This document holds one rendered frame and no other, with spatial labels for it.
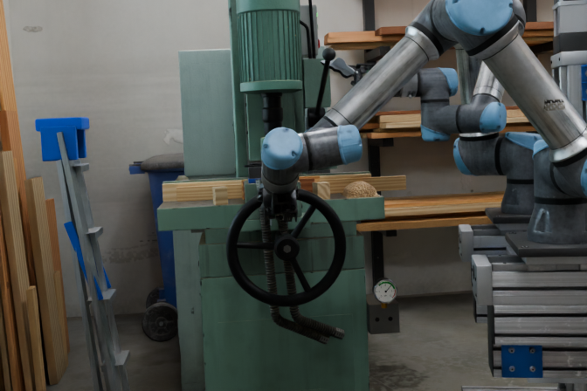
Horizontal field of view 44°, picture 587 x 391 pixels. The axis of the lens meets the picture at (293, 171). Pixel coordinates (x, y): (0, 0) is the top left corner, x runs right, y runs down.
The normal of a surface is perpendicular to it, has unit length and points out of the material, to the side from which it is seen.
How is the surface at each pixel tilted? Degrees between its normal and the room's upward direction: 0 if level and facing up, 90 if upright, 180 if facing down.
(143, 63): 90
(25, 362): 90
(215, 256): 90
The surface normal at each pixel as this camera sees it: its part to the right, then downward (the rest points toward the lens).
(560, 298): -0.16, 0.07
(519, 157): -0.58, 0.08
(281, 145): 0.04, -0.45
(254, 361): 0.08, 0.07
